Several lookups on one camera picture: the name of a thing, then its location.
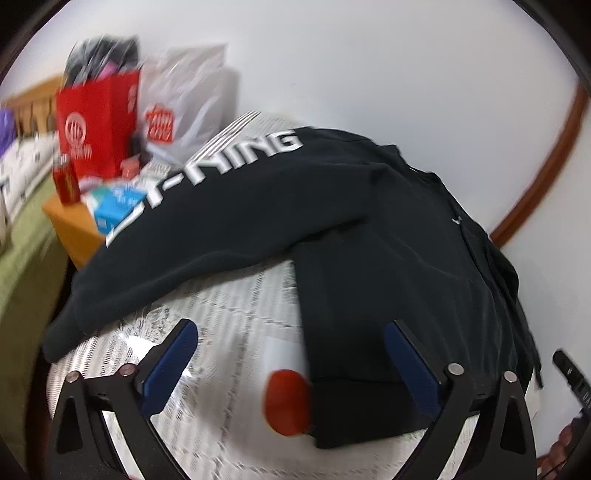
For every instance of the orange wooden side table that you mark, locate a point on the orange wooden side table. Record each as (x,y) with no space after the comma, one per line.
(75,229)

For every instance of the black Li-Ning sweatshirt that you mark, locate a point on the black Li-Ning sweatshirt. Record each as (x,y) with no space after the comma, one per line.
(373,240)

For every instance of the red drink can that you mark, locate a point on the red drink can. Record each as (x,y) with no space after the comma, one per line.
(65,180)

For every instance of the person's right hand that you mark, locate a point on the person's right hand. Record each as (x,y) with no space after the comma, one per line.
(552,463)

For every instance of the small pink red box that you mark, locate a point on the small pink red box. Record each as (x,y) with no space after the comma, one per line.
(130,167)

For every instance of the white black-spotted bedding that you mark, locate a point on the white black-spotted bedding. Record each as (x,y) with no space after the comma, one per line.
(24,166)

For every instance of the red paper shopping bag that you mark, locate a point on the red paper shopping bag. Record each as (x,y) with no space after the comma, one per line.
(96,121)

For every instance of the white lace fruit tablecloth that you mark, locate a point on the white lace fruit tablecloth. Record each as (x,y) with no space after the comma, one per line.
(242,406)

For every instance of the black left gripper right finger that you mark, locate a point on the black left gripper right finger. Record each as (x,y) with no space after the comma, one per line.
(502,445)

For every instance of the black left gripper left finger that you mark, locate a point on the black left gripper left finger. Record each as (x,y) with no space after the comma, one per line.
(80,445)

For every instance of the brown wooden door frame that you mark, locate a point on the brown wooden door frame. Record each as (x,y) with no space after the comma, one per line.
(549,172)

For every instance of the blue tissue pack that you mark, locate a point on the blue tissue pack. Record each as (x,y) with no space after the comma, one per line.
(110,204)

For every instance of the white Miniso plastic bag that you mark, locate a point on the white Miniso plastic bag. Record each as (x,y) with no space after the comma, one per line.
(181,100)

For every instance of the dark clothes in red bag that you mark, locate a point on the dark clothes in red bag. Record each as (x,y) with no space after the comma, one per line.
(100,57)

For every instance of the purple bag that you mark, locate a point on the purple bag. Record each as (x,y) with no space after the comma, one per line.
(7,129)

